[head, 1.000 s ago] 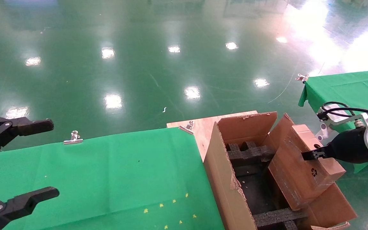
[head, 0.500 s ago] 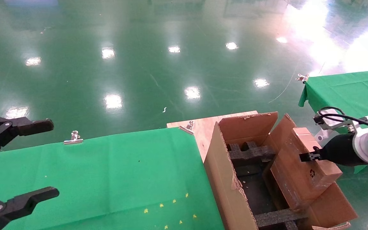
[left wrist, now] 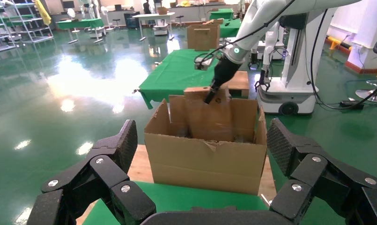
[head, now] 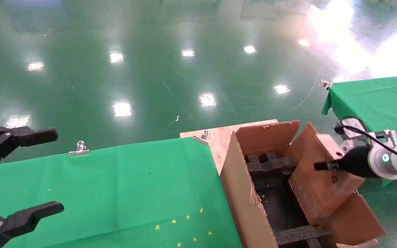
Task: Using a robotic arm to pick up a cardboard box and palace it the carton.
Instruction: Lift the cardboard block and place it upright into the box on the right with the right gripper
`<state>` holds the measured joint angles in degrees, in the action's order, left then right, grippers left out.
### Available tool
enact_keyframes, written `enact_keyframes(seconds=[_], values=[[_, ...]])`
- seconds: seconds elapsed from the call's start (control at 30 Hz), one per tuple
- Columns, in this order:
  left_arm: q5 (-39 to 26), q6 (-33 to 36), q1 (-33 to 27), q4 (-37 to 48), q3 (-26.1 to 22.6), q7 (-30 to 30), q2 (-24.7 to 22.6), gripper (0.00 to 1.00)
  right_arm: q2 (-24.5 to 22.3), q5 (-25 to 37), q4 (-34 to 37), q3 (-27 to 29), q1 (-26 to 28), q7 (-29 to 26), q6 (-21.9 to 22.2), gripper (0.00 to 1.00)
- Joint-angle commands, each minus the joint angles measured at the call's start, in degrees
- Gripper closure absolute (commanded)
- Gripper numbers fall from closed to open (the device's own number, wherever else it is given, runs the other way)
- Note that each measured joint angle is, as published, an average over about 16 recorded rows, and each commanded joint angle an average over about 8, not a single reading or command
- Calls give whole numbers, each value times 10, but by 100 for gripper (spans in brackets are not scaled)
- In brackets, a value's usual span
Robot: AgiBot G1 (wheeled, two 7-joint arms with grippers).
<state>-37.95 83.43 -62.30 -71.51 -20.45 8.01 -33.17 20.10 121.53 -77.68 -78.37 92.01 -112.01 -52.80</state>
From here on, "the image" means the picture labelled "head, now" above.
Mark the small brown cardboard box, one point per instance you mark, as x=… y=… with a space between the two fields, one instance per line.
x=315 y=193

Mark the black foam divider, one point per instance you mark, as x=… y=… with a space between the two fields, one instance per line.
x=271 y=163
x=302 y=236

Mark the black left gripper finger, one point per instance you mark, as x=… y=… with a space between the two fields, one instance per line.
x=22 y=220
x=19 y=136

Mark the large open cardboard carton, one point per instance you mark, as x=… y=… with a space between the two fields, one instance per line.
x=240 y=193

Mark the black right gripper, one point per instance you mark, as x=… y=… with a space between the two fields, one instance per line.
x=353 y=162

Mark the silver binder clip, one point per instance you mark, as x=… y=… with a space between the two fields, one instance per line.
x=326 y=83
x=202 y=137
x=79 y=148

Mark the large green table cloth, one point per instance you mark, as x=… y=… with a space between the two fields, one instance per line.
x=98 y=189

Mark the small green table cloth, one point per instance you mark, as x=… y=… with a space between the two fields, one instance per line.
x=374 y=100

